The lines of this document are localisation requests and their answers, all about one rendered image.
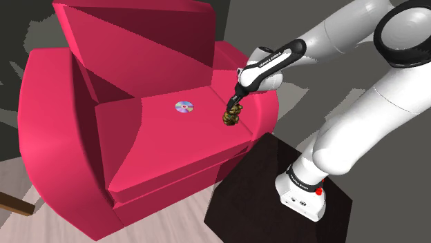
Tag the dark robot stand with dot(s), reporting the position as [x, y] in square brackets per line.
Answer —
[256, 195]

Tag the brown olive toy figure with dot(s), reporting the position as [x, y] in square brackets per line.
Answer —
[233, 116]

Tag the shiny compact disc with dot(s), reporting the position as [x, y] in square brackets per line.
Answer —
[184, 107]

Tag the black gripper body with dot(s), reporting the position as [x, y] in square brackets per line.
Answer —
[235, 98]

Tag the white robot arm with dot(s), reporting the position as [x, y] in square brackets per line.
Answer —
[350, 134]

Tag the pink armchair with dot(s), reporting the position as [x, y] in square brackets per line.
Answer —
[161, 141]

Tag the brown wooden furniture piece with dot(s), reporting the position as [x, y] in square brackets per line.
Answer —
[15, 204]

